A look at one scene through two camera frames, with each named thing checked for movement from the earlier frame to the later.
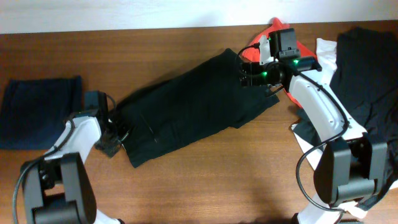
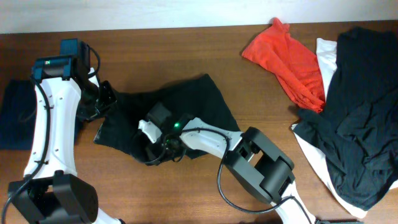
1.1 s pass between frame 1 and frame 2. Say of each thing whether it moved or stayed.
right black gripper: moved
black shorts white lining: moved
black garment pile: stayed
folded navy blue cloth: stayed
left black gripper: moved
